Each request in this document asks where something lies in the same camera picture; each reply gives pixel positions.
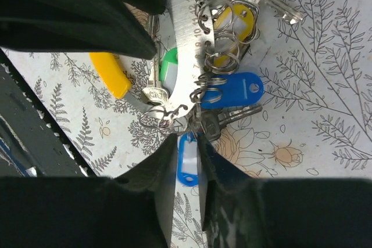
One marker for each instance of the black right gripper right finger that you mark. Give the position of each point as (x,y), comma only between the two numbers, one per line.
(240,211)

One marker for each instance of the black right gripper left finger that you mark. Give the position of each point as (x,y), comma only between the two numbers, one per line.
(132,210)

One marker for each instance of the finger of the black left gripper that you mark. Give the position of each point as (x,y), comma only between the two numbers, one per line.
(78,26)

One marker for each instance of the blue tagged key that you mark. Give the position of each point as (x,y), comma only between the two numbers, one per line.
(187,151)

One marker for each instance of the green key tag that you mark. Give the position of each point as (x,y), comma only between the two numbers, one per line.
(169,70)

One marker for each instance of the blue key tag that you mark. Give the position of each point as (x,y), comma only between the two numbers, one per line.
(238,89)

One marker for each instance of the yellow key tag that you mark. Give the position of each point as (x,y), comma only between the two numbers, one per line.
(234,30)

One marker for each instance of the floral table mat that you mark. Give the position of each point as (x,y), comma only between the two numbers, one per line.
(315,111)

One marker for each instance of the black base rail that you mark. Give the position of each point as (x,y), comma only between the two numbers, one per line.
(29,133)

